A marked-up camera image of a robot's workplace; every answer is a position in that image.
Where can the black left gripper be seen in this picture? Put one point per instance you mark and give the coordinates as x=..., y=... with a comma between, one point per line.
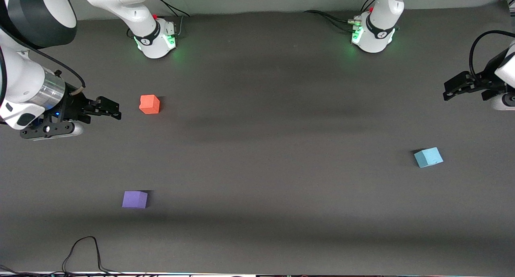
x=486, y=82

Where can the purple foam block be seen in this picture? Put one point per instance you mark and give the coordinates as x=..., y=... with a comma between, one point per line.
x=134, y=199

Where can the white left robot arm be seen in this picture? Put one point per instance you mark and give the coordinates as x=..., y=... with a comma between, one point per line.
x=376, y=43

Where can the light blue foam block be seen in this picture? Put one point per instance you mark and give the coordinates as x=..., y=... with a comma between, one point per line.
x=428, y=158

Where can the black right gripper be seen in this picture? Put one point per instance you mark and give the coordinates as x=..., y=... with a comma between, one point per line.
x=72, y=106

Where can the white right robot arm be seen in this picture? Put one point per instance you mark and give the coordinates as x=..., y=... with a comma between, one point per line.
x=24, y=83

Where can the aluminium frame rail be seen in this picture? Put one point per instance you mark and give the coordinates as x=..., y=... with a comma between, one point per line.
x=510, y=3

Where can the orange foam block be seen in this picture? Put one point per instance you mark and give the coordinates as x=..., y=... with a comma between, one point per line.
x=149, y=104

